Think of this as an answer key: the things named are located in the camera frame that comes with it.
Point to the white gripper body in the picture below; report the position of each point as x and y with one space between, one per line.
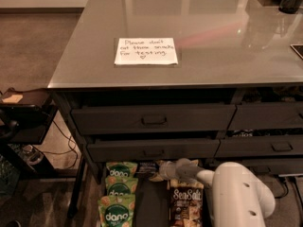
182 170

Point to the blue kettle chip bag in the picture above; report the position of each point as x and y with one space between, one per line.
146 169

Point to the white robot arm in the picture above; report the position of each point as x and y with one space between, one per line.
239 198

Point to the middle tan chip bag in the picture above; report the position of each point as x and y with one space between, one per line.
176 183

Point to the middle left dark drawer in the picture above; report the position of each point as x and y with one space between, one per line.
141 150

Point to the dark drawer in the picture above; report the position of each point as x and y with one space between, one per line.
260 146
264 116
141 150
274 166
153 118

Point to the brown sea salt bag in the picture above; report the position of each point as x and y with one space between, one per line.
186 207

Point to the back green dang bag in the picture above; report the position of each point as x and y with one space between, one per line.
122 169

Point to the green dang bag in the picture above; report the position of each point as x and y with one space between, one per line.
116 211
118 186
122 169

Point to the middle green dang bag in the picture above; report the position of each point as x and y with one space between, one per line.
118 186

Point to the front green dang bag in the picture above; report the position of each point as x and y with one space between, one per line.
116 211

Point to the top left dark drawer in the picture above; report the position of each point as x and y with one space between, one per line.
153 118

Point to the top right dark drawer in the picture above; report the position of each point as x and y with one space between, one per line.
264 116

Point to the grey counter cabinet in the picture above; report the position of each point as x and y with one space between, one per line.
213 80

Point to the middle right dark drawer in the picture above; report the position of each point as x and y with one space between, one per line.
260 146

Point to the bottom right dark drawer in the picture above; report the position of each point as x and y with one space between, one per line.
274 166

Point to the dark tablet on counter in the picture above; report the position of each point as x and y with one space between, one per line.
298 49

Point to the white handwritten paper note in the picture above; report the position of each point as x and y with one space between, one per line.
146 51

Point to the black side shelf unit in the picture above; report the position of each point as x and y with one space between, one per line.
25 123

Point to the tan sticky note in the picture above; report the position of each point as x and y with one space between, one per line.
13 99

